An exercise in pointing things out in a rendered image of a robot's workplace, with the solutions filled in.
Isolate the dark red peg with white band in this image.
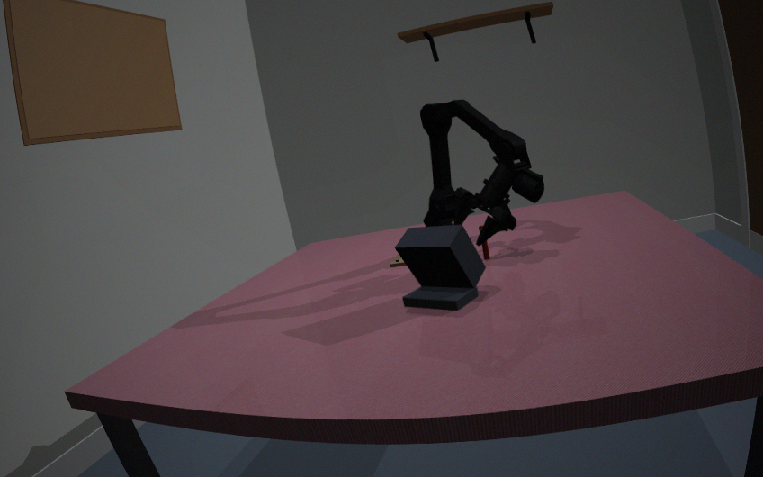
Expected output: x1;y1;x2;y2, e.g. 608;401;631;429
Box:
479;225;490;259

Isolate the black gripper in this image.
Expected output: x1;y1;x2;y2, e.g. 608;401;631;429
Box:
453;177;516;247

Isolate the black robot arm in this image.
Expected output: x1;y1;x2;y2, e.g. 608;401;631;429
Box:
420;100;544;227

